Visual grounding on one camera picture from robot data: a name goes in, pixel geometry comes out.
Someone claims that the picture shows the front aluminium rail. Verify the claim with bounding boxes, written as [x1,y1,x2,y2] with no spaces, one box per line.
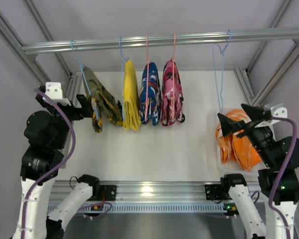
[49,180,270,203]

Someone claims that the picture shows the white plastic basket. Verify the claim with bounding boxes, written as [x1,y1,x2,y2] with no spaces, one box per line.
[216,118,266,177]

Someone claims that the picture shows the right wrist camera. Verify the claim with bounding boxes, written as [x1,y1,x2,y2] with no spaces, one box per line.
[256,103,288,127]

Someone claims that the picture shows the grey slotted cable duct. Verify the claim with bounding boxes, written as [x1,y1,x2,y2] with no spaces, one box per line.
[78,203,226,214]

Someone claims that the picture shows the blue hanger with yellow trousers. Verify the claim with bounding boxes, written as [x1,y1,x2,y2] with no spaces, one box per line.
[119,35,128,120]

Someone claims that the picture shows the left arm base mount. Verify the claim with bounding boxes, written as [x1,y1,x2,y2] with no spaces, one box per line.
[88,185,117,201]

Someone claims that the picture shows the blue hanger with camouflage trousers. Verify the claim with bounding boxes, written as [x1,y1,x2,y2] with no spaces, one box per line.
[70,39,100,120]

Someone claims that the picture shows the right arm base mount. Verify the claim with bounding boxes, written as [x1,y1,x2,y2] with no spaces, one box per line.
[204,184,227,201]

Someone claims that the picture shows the right aluminium frame post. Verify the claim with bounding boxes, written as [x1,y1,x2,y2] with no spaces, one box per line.
[234,0,299,105]

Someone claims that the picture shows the purple cable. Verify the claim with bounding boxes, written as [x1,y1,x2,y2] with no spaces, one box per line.
[19,88,113,239]
[243,117,299,239]

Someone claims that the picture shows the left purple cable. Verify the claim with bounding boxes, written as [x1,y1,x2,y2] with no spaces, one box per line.
[19,88,113,239]

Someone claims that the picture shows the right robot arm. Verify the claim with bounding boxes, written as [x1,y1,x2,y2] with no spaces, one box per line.
[217,104,299,239]

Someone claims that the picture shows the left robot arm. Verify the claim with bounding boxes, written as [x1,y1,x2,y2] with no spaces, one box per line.
[12,82,101,239]

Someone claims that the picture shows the orange trousers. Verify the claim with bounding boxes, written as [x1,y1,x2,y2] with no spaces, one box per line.
[215,109,262,172]

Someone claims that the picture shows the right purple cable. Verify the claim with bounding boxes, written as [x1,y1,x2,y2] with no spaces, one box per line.
[243,117,299,239]

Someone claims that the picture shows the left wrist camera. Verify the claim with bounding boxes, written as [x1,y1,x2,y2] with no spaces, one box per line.
[44,82,71,106]

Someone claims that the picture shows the pink hanger with blue trousers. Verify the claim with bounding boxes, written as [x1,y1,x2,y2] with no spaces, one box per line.
[145,34,150,122]

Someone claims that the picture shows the blue camouflage trousers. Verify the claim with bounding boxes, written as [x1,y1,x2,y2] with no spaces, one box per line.
[139,62,161,126]

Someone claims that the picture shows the aluminium hanging rail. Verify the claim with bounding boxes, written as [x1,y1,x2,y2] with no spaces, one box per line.
[21,28,299,55]

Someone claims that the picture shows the green camouflage trousers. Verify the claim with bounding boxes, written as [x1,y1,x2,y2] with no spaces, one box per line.
[83,66,123,133]

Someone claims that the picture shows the left aluminium frame post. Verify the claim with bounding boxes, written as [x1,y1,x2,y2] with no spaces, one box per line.
[0,0,77,169]

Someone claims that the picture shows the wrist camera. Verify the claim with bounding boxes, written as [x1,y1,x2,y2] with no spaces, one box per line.
[44,82,71,106]
[256,103,288,127]

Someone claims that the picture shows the pink camouflage trousers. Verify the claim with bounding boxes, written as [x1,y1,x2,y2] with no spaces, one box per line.
[161,59,185,126]

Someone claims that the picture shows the blue wire hanger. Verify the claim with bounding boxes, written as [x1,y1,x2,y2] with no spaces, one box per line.
[211,29,232,113]

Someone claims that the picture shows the aluminium frame post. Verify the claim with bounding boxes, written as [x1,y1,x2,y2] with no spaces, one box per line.
[234,0,299,105]
[0,0,77,169]

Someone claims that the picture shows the yellow trousers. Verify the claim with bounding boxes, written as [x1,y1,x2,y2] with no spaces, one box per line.
[123,60,141,131]

